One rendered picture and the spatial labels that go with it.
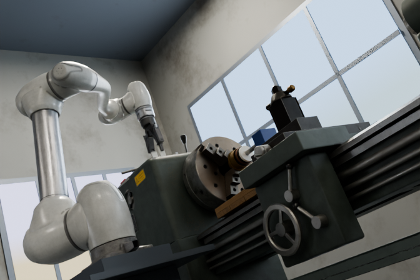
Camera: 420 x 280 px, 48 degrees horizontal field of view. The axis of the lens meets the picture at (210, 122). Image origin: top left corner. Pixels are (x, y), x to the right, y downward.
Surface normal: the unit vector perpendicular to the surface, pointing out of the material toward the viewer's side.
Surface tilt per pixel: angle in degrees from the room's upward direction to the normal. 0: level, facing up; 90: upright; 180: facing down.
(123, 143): 90
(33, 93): 87
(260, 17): 90
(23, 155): 90
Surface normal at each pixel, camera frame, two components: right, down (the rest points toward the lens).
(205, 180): 0.49, -0.47
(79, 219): -0.43, -0.22
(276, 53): -0.73, 0.02
